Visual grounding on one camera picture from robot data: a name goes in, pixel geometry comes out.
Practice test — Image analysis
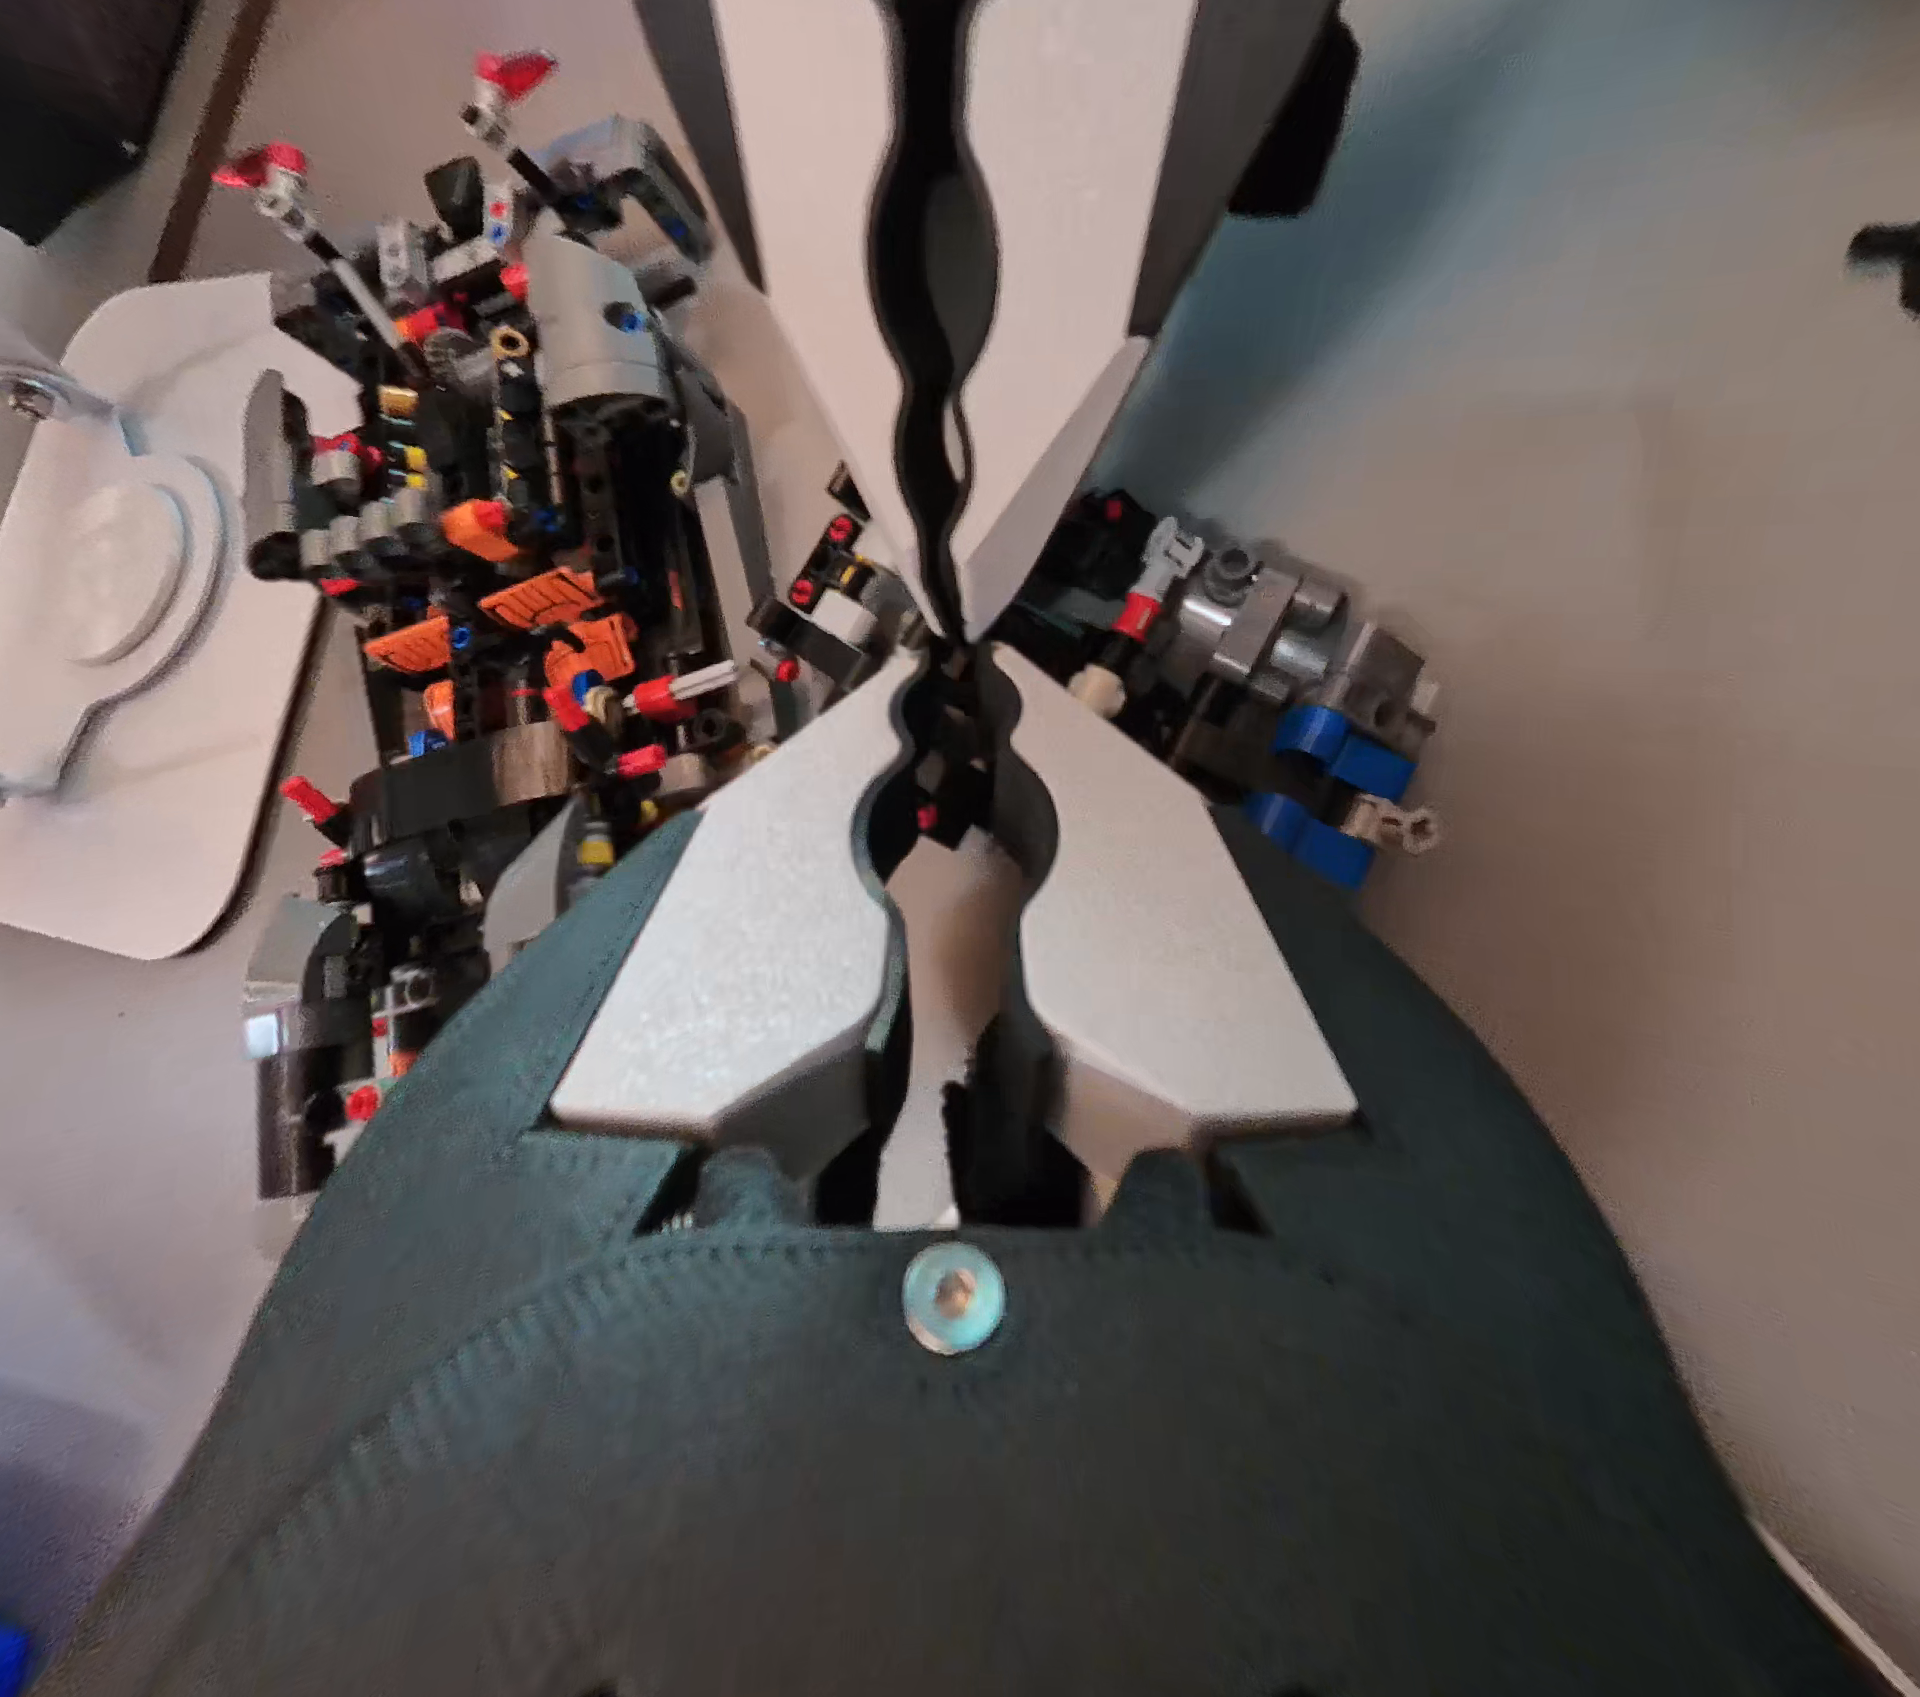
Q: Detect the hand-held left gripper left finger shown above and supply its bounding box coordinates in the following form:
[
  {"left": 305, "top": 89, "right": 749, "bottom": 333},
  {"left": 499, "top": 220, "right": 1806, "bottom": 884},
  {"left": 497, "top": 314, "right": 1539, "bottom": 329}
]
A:
[{"left": 551, "top": 646, "right": 926, "bottom": 1228}]

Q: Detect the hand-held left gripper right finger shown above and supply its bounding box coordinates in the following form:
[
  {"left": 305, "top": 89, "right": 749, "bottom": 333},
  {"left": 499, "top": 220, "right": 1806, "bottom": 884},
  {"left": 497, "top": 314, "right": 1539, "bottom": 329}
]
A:
[{"left": 961, "top": 645, "right": 1363, "bottom": 1228}]

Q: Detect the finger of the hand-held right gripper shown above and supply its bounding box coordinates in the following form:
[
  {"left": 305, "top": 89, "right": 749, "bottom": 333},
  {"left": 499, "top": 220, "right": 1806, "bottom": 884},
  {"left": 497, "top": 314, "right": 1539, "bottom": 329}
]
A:
[
  {"left": 694, "top": 0, "right": 966, "bottom": 640},
  {"left": 949, "top": 0, "right": 1223, "bottom": 645}
]

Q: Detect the grey blue lego wing assembly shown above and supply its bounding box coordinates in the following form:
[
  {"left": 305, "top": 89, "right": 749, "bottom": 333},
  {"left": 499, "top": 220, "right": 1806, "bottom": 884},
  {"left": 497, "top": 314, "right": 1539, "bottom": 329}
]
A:
[{"left": 997, "top": 489, "right": 1447, "bottom": 892}]

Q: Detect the large lego car chassis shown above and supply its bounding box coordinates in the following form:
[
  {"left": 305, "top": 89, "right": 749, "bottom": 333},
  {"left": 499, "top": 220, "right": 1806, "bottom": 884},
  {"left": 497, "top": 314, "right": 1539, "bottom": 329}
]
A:
[{"left": 210, "top": 47, "right": 786, "bottom": 1205}]

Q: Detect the black lego connector piece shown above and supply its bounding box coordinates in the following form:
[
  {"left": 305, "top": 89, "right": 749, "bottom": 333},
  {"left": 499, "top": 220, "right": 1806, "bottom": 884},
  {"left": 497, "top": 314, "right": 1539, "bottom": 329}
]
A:
[{"left": 1845, "top": 218, "right": 1920, "bottom": 323}]

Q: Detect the white book stand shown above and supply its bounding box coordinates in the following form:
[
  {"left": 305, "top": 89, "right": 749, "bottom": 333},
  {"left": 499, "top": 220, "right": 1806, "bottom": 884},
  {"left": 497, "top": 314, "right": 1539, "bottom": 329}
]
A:
[{"left": 0, "top": 227, "right": 373, "bottom": 965}]

